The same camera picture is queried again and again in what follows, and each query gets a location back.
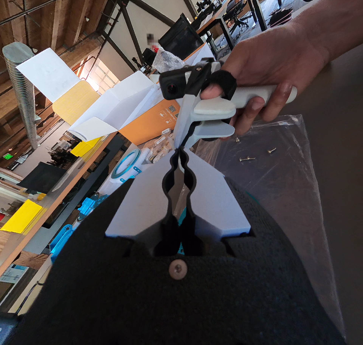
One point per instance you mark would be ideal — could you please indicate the white foam sheet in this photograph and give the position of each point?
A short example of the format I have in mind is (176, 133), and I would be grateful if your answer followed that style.
(144, 155)

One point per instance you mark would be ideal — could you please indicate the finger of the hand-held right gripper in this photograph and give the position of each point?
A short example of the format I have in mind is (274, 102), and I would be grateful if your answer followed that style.
(181, 118)
(212, 131)

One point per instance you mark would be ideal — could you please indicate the blue U-shaped metal bracket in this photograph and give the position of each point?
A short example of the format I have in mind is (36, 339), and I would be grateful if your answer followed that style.
(61, 237)

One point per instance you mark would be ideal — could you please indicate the blue metal U bracket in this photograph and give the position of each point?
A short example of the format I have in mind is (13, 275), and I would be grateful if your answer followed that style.
(133, 172)

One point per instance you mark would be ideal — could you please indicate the bubble-wrapped item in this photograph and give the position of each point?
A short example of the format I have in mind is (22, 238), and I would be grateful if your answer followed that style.
(167, 57)

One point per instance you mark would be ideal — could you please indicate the yellow sheet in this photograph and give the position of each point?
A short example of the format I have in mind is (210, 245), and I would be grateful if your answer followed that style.
(19, 217)
(85, 148)

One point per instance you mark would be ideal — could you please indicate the blue bracket with round bearing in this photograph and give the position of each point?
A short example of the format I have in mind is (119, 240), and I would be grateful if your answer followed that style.
(90, 206)

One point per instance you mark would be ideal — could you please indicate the large clear plastic bag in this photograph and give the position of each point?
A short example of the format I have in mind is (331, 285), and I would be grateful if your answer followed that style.
(269, 195)

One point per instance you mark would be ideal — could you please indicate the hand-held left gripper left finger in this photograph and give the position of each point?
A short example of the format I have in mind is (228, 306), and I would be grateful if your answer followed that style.
(136, 209)

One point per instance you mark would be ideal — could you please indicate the black monitor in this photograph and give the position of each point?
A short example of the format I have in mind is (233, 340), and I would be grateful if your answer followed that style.
(178, 39)

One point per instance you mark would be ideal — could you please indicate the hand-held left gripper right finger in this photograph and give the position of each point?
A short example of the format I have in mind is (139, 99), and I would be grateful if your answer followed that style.
(218, 209)

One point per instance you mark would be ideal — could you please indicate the person's right hand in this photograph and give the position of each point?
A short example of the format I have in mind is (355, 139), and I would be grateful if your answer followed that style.
(278, 56)

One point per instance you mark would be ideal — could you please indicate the silver ventilation duct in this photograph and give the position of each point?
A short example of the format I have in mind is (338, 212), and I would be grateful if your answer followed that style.
(21, 90)

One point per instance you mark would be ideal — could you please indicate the orange cardboard box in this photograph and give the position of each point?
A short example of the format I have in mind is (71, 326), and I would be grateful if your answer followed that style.
(147, 124)

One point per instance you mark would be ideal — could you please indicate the green exit sign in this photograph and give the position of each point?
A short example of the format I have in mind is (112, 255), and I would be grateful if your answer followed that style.
(8, 156)

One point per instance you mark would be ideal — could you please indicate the pile of small hardware bags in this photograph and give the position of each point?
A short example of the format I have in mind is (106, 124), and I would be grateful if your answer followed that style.
(161, 146)

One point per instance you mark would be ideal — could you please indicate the teal round metal plate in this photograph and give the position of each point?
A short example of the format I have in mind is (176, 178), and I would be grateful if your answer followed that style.
(182, 219)

